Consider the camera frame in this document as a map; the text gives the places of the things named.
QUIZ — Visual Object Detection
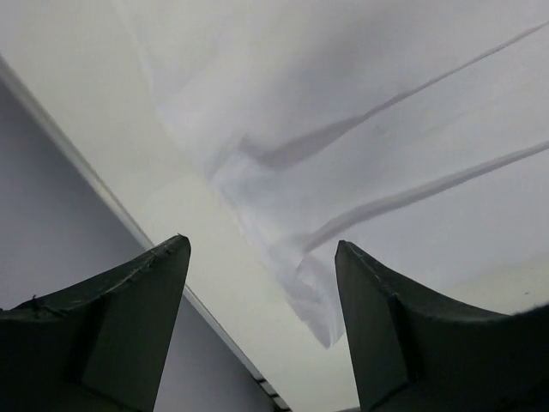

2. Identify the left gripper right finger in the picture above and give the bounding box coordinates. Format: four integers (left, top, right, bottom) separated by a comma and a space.
335, 241, 548, 411

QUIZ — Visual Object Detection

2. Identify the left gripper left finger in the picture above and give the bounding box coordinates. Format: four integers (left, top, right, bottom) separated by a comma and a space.
1, 235, 191, 411

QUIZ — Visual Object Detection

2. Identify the white long sleeve shirt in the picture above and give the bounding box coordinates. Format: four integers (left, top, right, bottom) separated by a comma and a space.
117, 1, 548, 347

